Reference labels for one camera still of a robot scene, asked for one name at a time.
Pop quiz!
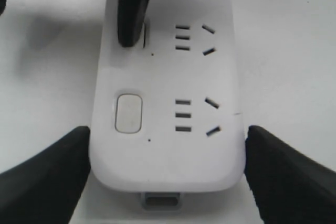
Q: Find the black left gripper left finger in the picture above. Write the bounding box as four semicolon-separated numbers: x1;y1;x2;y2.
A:
1;126;91;223

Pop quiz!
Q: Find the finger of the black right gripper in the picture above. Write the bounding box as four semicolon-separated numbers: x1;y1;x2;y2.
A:
117;0;149;48

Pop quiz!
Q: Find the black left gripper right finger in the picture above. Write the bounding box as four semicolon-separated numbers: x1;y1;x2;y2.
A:
245;125;335;223

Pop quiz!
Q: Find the white five-outlet power strip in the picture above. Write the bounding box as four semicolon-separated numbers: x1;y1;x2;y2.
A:
89;0;245;211

